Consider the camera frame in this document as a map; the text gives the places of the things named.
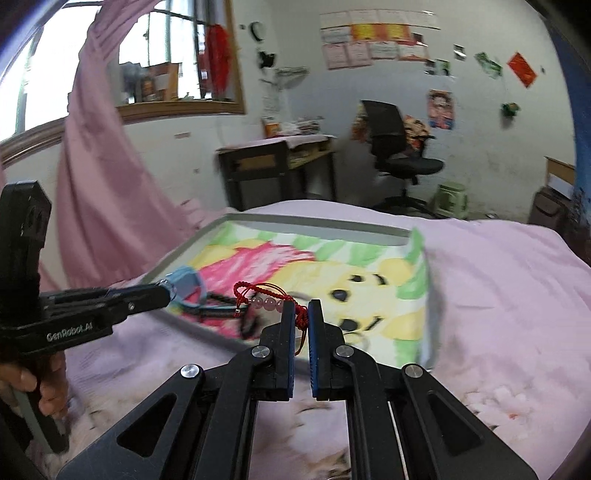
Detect red string bracelet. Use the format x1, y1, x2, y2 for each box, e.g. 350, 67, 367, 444
232, 280, 310, 356

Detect person's left hand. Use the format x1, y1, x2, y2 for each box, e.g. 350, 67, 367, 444
0, 352, 69, 419

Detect blue smart watch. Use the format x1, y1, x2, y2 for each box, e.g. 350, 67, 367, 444
159, 266, 257, 340

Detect pink curtain right panel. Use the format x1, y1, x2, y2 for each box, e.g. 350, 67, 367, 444
57, 1, 214, 288

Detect colourful bear cartoon cloth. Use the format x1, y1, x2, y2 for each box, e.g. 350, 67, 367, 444
166, 221, 430, 367

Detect grey shallow box tray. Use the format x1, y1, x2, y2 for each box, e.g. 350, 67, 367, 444
143, 213, 439, 369

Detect dark wooden desk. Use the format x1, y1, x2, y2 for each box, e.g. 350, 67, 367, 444
216, 134, 338, 211

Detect green plastic stool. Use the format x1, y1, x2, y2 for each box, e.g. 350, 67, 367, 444
433, 181, 469, 220

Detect black office chair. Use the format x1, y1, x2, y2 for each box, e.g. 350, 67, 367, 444
362, 100, 445, 218

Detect wooden framed window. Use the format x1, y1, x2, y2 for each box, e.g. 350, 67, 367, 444
1, 1, 245, 165

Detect red hanging garment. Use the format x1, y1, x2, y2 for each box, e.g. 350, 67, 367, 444
204, 24, 231, 101

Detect brown bag on floor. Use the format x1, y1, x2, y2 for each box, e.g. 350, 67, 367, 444
528, 186, 572, 238

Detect anime poster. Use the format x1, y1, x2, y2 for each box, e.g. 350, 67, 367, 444
428, 90, 455, 130

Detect red diamond paper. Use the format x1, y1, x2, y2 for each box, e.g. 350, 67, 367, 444
507, 52, 537, 88

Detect blue starry curtain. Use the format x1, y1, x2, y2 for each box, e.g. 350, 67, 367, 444
546, 21, 590, 264

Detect round wall clock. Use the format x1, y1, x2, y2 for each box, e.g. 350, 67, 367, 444
249, 21, 266, 43

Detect wall certificates cluster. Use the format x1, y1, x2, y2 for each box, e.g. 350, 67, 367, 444
320, 9, 440, 70

